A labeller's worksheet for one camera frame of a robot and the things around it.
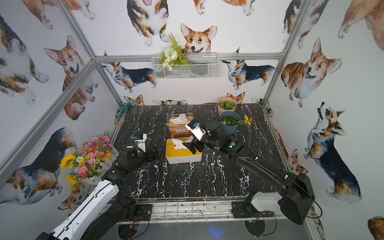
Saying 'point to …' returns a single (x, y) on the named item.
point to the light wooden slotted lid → (180, 126)
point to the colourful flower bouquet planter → (88, 162)
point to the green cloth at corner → (123, 106)
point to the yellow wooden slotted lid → (171, 152)
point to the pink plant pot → (226, 104)
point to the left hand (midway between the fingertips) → (156, 144)
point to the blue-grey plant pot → (230, 121)
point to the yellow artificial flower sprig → (247, 120)
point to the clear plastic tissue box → (181, 133)
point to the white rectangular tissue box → (184, 159)
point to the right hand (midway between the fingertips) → (193, 129)
